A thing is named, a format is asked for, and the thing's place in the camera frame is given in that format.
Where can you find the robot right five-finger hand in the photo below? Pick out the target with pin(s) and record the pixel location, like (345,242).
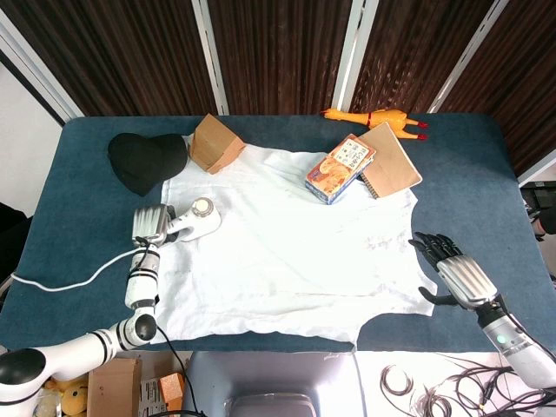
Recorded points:
(465,271)

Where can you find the robot left five-finger hand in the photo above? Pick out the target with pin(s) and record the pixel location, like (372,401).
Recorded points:
(150,223)

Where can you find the white handheld steam iron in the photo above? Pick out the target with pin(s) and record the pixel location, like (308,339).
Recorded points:
(204,222)

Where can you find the robot left white arm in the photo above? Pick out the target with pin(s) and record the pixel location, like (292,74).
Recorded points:
(140,282)

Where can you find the white shirt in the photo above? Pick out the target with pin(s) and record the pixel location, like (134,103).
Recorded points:
(282,265)

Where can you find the black baseball cap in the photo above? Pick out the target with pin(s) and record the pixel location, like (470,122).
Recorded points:
(145,163)

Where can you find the blue table cover cloth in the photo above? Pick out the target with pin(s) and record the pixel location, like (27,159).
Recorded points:
(78,226)

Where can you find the black equipment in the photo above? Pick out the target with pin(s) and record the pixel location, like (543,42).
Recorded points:
(538,208)

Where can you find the brown cardboard box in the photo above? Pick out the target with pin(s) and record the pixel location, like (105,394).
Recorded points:
(215,143)

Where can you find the brown spiral notebook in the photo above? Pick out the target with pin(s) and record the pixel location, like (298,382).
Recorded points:
(393,167)

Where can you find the blue orange snack box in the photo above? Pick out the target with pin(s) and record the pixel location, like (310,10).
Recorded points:
(336,174)

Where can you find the small orange box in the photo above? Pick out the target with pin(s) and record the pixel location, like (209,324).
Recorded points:
(171,388)

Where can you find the open brown cardboard carton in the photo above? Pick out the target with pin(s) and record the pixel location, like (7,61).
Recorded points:
(113,386)

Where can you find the yellow rubber chicken toy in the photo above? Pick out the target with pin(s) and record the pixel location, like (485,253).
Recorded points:
(386,117)

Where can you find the yellow plush toy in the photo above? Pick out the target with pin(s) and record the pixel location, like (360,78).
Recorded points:
(71,397)

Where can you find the grey robot torso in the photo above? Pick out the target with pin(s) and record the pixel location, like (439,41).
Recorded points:
(269,382)

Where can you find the brown folding screen partition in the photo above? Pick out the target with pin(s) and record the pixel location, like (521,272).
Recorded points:
(282,52)

